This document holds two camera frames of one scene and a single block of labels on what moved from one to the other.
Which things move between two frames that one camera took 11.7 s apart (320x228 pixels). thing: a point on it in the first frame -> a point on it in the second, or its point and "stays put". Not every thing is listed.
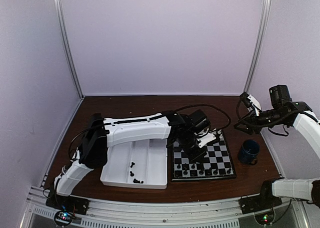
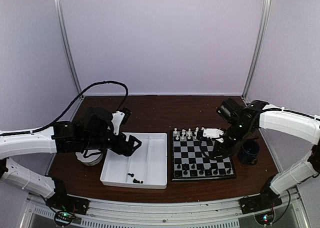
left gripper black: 195,158 -> 128,150
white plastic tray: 142,164 stays put
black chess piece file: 209,172 stays put
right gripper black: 252,123 -> 229,151
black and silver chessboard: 217,164 stays put
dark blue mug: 248,153 stays put
